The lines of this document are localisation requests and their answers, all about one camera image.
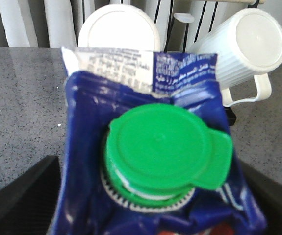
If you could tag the blue Pascual milk carton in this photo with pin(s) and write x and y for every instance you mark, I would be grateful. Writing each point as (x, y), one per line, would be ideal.
(149, 149)

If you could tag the black wire mug rack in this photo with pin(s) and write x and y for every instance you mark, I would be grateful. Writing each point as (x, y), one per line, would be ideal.
(182, 21)

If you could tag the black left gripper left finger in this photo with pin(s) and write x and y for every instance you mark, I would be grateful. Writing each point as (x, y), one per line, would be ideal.
(27, 204)

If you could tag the white ribbed mug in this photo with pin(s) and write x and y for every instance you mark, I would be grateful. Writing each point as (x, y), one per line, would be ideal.
(248, 46)

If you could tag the white smiley face mug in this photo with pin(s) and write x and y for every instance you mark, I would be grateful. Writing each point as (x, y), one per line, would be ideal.
(120, 26)

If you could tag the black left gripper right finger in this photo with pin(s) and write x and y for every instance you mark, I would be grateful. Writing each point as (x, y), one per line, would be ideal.
(268, 194)

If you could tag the grey pleated curtain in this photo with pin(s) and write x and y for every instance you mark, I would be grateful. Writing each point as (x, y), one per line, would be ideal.
(56, 23)

